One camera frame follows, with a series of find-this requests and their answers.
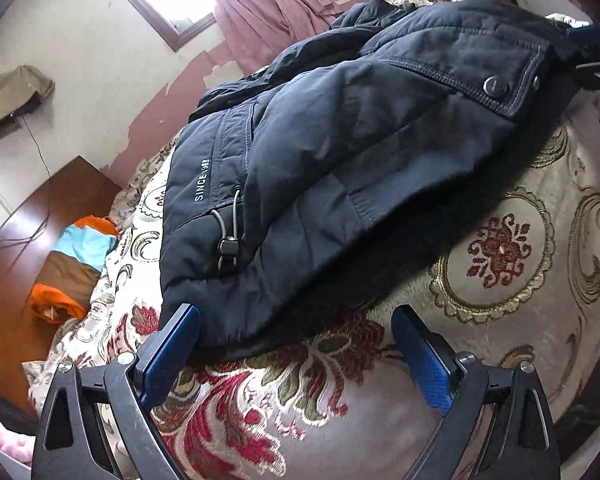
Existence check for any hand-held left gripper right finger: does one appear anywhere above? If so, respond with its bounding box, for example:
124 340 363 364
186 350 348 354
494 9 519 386
391 304 562 480

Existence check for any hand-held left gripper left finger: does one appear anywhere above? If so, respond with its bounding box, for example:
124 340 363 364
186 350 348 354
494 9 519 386
30 302 202 480

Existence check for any dark navy padded jacket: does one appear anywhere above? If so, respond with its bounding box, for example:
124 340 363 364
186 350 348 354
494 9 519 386
157 0 588 361

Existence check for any floral patterned blanket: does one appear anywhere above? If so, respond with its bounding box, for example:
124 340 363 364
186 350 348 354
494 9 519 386
22 0 600 480

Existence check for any striped orange blue pillow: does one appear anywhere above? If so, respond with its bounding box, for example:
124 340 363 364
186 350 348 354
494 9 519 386
28 215 120 322

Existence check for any wooden bed headboard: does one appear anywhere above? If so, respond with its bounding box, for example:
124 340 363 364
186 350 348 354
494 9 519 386
0 155 127 413

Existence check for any pink fluffy garment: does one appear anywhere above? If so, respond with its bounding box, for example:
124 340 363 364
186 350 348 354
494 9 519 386
0 416 37 463

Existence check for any beige cloth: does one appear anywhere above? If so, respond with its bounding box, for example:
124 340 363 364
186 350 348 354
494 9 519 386
0 65 56 124

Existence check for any black cable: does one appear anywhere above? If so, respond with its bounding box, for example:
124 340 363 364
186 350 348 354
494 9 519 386
0 114 52 253

